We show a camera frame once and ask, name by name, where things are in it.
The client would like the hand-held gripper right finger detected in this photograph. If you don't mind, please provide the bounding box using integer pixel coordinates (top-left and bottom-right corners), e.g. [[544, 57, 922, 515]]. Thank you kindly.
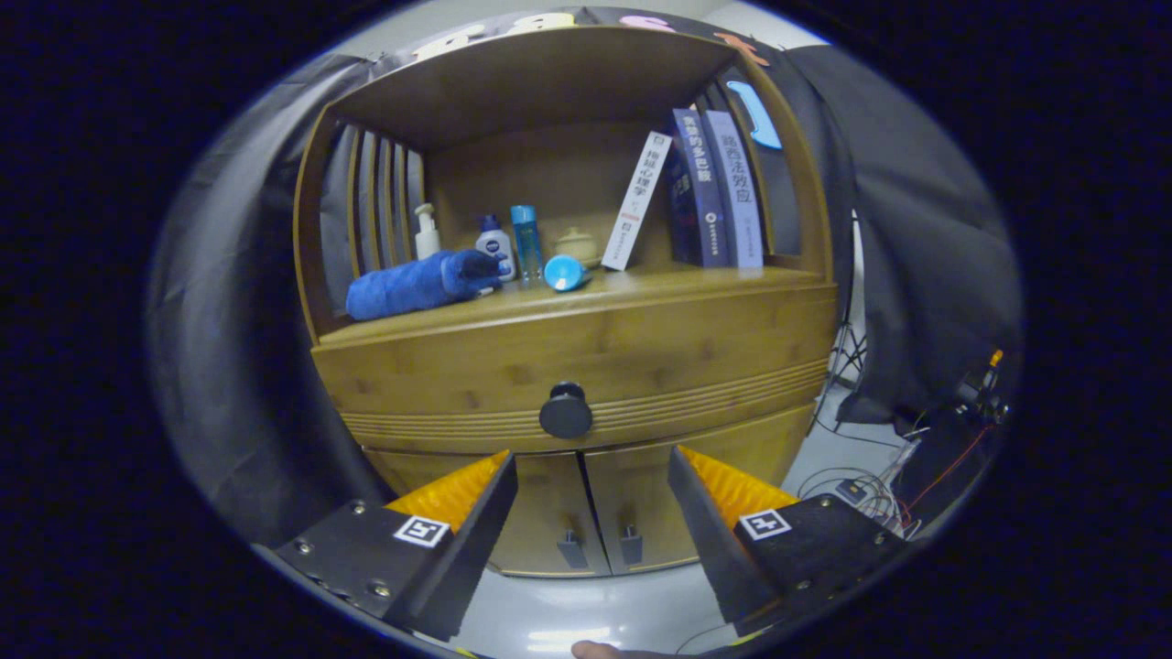
[[667, 445, 909, 637]]

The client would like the white bottle blue cap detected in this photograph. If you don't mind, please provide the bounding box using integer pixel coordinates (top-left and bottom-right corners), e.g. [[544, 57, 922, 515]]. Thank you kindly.
[[474, 214, 516, 283]]

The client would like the pale purple book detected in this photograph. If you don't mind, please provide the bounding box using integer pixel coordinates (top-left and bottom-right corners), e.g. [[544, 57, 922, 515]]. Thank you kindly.
[[703, 111, 765, 270]]

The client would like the wooden cabinet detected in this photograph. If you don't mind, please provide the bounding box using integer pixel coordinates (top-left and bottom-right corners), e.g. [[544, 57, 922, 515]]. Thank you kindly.
[[291, 26, 840, 579]]

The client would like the wooden cabinet door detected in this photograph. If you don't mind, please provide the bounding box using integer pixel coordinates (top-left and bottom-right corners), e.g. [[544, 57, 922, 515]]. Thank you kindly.
[[364, 450, 613, 579], [582, 403, 818, 576]]

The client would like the beige lidded tea cup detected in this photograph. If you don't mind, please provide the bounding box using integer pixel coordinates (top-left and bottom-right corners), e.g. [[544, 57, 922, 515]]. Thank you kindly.
[[552, 226, 603, 269]]

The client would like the clear blue bottle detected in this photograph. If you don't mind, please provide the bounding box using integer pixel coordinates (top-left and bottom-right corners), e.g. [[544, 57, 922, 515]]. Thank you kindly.
[[510, 205, 544, 283]]

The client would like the blue tube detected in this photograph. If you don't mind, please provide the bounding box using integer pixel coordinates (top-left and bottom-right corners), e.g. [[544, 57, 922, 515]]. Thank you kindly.
[[543, 254, 591, 293]]

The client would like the bundle of thin cables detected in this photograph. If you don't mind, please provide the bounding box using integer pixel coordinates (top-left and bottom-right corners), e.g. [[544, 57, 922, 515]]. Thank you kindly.
[[787, 412, 994, 541]]

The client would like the wooden countertop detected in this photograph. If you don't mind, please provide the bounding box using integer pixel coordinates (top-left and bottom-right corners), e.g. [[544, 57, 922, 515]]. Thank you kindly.
[[316, 264, 836, 347]]

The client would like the wooden drawer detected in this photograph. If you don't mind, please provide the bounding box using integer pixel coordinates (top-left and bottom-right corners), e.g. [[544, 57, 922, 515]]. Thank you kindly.
[[311, 286, 840, 456]]

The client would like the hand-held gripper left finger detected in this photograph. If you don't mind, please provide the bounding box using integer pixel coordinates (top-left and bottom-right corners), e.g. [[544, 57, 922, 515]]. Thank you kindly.
[[273, 448, 519, 642]]

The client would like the blue folded towel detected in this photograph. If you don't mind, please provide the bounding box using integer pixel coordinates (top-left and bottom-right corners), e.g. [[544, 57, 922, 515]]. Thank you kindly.
[[345, 249, 503, 322]]

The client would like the white pump bottle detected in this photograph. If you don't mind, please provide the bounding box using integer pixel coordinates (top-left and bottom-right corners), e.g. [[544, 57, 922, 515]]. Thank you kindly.
[[414, 203, 441, 261]]

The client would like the white book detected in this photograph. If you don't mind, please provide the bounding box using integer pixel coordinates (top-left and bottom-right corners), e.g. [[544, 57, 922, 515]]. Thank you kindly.
[[601, 131, 674, 272]]

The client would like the dark blue book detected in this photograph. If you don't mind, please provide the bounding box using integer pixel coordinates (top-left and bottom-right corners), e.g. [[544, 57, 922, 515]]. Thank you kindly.
[[664, 109, 731, 268]]

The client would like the black round drawer knob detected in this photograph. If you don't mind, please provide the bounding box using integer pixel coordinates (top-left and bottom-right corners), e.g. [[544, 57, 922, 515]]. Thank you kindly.
[[538, 382, 594, 440]]

